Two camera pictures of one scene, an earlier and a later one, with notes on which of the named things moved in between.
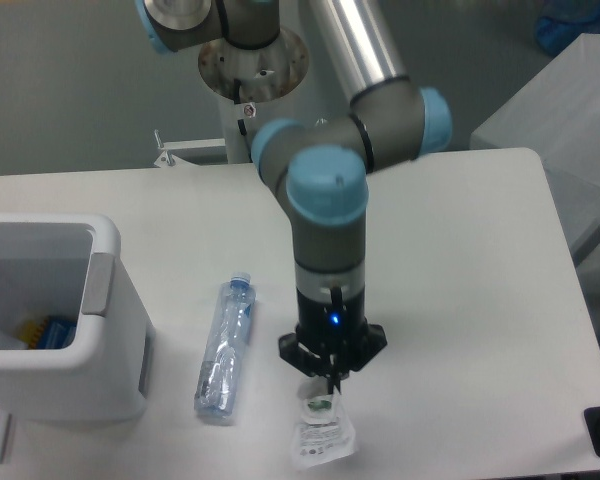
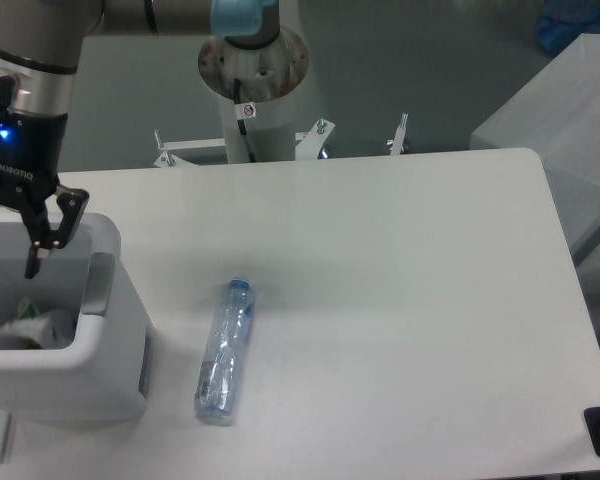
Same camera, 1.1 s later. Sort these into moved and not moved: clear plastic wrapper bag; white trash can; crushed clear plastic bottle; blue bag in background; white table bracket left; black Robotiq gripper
Moved: clear plastic wrapper bag; black Robotiq gripper
Not moved: crushed clear plastic bottle; white trash can; white table bracket left; blue bag in background
